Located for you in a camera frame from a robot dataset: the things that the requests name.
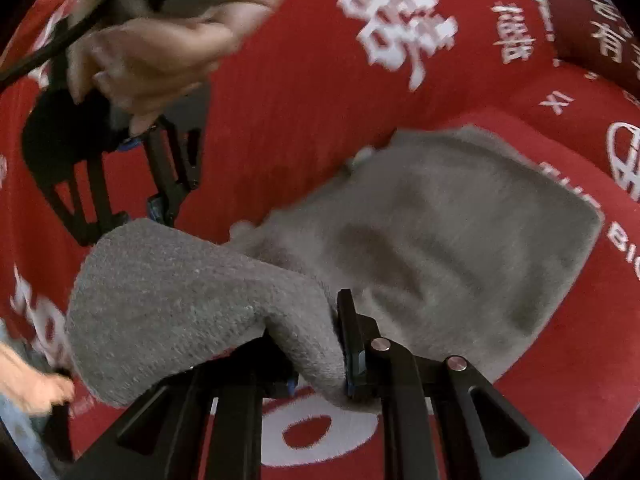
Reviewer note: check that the blue-grey cloth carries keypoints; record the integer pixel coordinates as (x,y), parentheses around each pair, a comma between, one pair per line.
(20,440)

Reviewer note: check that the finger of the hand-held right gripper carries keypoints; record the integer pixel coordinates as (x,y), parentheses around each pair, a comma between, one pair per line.
(100,200)
(172,180)

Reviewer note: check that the black cloth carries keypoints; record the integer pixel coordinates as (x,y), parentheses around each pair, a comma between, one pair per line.
(62,430)

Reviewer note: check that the person's right hand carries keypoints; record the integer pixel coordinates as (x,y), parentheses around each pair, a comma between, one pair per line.
(165,50)

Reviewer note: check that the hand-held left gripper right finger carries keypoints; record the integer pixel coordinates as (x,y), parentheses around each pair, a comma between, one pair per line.
(352,340)

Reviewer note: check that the grey knitted garment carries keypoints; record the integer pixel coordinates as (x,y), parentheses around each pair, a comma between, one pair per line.
(440,240)

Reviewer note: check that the red printed blanket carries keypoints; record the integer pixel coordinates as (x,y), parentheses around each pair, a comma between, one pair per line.
(300,110)

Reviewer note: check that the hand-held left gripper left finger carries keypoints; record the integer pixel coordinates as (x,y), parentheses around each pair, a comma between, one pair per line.
(240,410)

